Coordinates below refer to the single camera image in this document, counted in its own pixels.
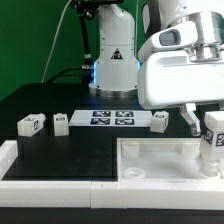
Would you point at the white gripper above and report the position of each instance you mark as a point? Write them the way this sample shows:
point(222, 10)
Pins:
point(169, 79)

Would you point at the white marker base plate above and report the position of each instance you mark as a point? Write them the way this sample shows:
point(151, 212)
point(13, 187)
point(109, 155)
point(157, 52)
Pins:
point(111, 118)

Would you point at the white U-shaped obstacle fence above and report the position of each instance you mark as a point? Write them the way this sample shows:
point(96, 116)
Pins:
point(99, 194)

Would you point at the white square tabletop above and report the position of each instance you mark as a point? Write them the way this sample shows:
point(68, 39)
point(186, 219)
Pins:
point(165, 161)

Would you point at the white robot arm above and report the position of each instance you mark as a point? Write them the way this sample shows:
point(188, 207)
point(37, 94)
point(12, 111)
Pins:
point(115, 71)

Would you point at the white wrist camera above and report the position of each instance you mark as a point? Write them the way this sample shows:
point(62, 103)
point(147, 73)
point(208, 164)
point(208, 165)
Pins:
point(169, 40)

